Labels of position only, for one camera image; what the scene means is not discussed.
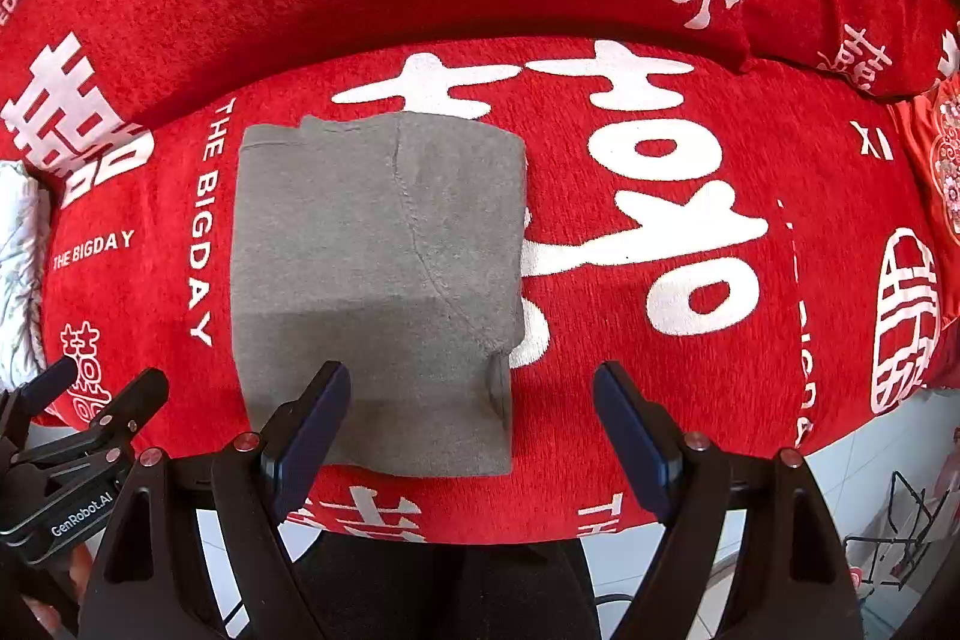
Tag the red printed sofa seat cover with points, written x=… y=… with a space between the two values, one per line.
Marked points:
x=585 y=310

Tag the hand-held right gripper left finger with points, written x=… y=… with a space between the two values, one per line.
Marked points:
x=307 y=445

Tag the grey knit sweater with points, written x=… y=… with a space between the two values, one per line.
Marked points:
x=360 y=250

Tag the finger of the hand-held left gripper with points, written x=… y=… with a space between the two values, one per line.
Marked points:
x=49 y=381
x=135 y=396

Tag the white quilted cloth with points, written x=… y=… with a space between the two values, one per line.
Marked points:
x=19 y=265

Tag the red floral pillow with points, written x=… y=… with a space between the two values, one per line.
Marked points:
x=934 y=160

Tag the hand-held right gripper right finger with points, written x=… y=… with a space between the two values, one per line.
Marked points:
x=637 y=452

